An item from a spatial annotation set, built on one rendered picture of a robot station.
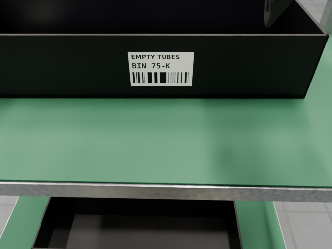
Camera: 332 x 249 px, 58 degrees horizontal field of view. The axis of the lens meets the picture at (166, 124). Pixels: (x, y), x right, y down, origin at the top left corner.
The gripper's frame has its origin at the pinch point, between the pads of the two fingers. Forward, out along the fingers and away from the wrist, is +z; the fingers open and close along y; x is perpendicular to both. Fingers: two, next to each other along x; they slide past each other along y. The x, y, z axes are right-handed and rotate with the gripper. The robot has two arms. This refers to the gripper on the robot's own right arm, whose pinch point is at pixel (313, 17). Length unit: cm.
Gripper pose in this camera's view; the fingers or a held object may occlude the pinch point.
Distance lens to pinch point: 38.0
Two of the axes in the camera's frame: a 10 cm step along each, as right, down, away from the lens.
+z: 0.1, 3.6, 9.3
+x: 0.1, 9.3, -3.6
